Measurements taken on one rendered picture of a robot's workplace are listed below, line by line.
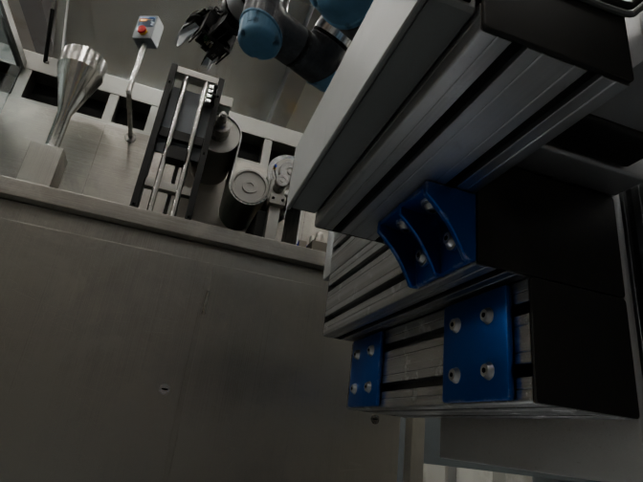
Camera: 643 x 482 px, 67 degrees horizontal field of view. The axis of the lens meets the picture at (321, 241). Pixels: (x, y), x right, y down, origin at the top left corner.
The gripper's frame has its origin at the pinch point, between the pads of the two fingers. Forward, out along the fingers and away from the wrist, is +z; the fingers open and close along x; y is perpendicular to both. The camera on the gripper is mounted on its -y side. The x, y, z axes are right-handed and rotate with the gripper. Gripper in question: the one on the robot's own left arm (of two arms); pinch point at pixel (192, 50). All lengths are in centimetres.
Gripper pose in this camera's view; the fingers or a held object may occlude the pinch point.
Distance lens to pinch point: 121.0
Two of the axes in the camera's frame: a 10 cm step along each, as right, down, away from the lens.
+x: 6.9, 4.6, 5.5
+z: -6.9, 2.0, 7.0
